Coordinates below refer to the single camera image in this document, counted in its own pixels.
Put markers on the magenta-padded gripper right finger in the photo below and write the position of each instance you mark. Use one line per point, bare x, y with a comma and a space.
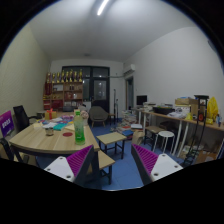
163, 165

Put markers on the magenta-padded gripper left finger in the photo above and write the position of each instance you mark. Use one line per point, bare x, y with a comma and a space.
61, 166

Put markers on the green drink bottle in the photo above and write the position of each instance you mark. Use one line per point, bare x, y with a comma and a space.
79, 130

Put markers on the white round stool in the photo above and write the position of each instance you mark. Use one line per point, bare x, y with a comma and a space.
165, 134

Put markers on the small steel cup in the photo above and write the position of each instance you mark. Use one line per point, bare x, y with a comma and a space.
49, 131

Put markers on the brown wooden stool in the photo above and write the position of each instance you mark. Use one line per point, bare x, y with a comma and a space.
154, 129

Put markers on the teal book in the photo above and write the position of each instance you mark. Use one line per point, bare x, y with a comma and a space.
60, 126

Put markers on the beige book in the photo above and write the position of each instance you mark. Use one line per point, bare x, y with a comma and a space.
70, 127

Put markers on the white booklet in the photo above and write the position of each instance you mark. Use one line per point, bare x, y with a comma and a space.
50, 125

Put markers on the low wooden bench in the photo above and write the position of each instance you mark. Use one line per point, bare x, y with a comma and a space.
105, 159

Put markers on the pink box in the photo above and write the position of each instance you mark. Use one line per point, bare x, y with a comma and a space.
68, 117

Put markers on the yellow gift box, red ribbon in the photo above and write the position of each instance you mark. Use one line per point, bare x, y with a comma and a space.
49, 115

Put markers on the black case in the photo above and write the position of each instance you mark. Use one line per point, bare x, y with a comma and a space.
163, 110

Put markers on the potted pink flowers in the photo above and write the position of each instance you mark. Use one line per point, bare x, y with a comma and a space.
85, 115

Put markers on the pile of books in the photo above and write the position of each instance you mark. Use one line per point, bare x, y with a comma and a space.
126, 121

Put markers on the small wooden table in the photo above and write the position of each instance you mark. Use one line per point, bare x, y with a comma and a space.
111, 137

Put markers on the grey-green armchair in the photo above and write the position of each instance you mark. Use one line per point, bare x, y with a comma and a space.
98, 115

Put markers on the black office chair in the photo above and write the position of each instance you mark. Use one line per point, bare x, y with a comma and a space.
20, 116

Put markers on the cardboard box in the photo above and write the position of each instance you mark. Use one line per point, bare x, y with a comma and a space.
182, 101

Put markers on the black computer monitor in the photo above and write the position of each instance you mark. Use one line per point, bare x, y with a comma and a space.
141, 100

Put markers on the purple sign board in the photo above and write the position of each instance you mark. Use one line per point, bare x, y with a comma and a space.
6, 123

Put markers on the wooden shelf unit with trophies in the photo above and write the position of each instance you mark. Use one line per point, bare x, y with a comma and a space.
63, 95

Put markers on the yellow bag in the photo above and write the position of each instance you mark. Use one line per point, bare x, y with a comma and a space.
212, 108

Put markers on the black framed glass door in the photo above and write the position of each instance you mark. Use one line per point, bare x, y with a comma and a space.
99, 88

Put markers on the white air conditioner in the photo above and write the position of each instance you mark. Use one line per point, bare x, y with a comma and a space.
129, 68

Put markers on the ceiling tube light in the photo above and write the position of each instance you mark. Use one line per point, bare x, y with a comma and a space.
102, 6

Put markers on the long wooden wall desk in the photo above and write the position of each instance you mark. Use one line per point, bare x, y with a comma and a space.
173, 118

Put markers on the black metal frame stand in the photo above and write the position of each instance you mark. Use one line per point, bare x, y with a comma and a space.
201, 115

